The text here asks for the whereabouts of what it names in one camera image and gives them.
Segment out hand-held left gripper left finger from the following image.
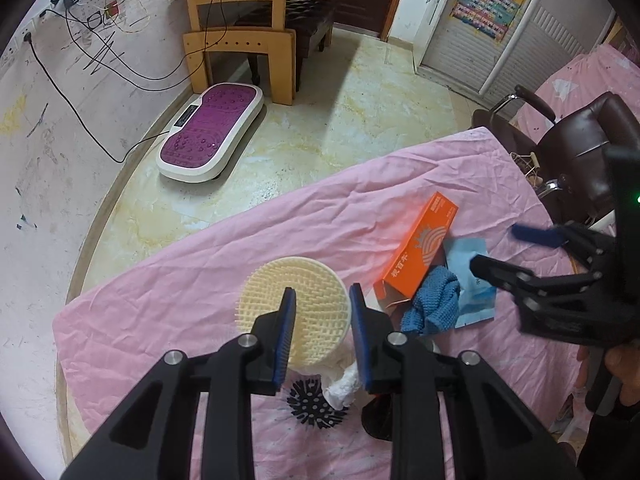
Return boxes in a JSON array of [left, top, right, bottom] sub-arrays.
[[60, 287, 297, 480]]

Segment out orange cardboard box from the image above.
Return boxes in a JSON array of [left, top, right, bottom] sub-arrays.
[[374, 192, 460, 311]]

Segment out blue knit cloth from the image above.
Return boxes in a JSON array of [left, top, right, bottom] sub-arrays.
[[401, 266, 461, 336]]

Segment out person's right hand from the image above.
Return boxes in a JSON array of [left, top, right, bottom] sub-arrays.
[[602, 340, 640, 406]]

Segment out pink tablecloth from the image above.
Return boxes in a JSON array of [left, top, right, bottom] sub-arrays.
[[52, 127, 588, 480]]

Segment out pink bed cover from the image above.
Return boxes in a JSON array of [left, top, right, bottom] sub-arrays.
[[515, 42, 640, 136]]

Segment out person's right forearm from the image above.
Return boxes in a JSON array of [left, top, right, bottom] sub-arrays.
[[575, 395, 640, 480]]

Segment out brown leather chair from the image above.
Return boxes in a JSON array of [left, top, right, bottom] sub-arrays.
[[472, 85, 640, 226]]

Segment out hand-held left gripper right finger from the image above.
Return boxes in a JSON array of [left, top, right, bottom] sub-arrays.
[[348, 282, 583, 480]]

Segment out dark brown door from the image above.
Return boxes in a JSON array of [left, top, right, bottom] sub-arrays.
[[320, 0, 411, 41]]

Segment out white crumpled tissue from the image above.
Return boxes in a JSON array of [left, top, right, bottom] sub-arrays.
[[320, 345, 361, 408]]

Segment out black power cable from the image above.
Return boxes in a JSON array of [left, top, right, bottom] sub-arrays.
[[25, 32, 173, 165]]

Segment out white wardrobe doors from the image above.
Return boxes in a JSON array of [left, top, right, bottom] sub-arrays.
[[417, 0, 616, 96]]

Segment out black spiky brush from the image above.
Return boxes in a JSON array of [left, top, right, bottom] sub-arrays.
[[286, 379, 351, 428]]

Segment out black looped cables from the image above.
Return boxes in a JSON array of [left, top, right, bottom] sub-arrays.
[[65, 0, 218, 93]]

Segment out black stool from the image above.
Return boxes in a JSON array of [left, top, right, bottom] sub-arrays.
[[235, 0, 337, 92]]

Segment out light blue packet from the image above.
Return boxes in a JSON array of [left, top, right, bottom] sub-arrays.
[[445, 237, 497, 328]]

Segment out purple vibration plate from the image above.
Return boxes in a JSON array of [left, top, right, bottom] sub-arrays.
[[156, 82, 266, 183]]

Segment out cream round bristle brush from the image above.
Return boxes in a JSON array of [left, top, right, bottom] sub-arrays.
[[235, 256, 348, 376]]

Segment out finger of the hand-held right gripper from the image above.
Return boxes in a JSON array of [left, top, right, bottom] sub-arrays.
[[512, 224, 618, 273], [467, 254, 606, 306]]

